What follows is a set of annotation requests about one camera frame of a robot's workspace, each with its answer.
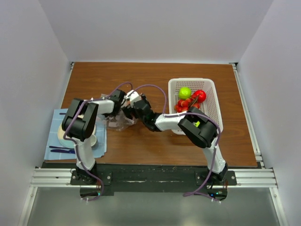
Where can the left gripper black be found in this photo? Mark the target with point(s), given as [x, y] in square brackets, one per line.
[108, 114]

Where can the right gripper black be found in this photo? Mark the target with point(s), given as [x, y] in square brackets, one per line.
[128, 110]

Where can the clear zip top bag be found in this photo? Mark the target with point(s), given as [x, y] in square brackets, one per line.
[119, 122]

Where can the red fake cherry bunch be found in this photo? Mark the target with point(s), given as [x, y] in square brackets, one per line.
[185, 104]

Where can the green fake apple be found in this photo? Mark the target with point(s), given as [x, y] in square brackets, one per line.
[184, 93]

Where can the red fake apple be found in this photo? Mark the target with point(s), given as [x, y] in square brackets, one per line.
[199, 96]

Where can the white plastic basket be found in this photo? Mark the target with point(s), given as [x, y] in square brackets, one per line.
[211, 104]

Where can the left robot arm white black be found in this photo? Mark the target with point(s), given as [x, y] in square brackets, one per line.
[78, 126]

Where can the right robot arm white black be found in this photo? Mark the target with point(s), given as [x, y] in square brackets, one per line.
[202, 131]

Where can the white ceramic cup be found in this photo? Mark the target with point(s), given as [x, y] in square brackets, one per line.
[93, 140]

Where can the beige ceramic plate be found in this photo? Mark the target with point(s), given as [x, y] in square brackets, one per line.
[67, 143]

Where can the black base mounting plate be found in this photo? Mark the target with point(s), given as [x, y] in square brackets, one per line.
[153, 178]

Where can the blue checkered cloth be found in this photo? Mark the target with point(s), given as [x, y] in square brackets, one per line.
[98, 150]

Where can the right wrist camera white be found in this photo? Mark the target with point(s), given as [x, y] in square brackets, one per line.
[132, 97]

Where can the blue handled utensil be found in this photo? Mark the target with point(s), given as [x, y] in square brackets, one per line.
[56, 149]

